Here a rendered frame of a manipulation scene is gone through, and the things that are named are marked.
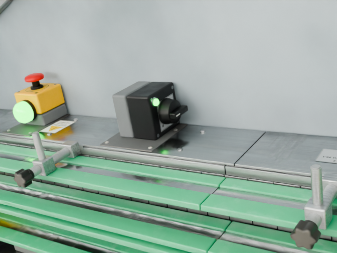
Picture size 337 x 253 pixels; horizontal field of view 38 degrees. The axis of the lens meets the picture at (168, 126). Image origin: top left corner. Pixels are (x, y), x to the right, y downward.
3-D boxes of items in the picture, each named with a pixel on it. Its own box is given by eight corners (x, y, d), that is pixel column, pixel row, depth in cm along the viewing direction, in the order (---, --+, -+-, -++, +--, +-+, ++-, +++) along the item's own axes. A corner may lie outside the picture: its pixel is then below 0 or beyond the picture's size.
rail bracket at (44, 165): (69, 151, 89) (13, 186, 79) (60, 114, 86) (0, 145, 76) (86, 153, 86) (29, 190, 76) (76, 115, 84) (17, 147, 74)
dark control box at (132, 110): (146, 119, 92) (119, 137, 86) (139, 80, 89) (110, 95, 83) (182, 122, 88) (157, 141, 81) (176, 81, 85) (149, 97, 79)
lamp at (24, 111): (24, 119, 101) (13, 124, 99) (18, 99, 99) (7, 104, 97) (38, 120, 98) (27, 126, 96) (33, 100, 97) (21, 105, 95)
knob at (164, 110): (174, 118, 86) (190, 119, 84) (160, 128, 82) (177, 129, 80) (170, 94, 84) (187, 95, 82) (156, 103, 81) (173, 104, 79)
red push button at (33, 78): (23, 92, 100) (19, 77, 99) (38, 86, 103) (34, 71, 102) (36, 93, 98) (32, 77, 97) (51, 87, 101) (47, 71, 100)
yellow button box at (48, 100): (47, 111, 108) (22, 124, 102) (38, 79, 105) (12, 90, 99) (69, 113, 104) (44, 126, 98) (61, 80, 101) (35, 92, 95)
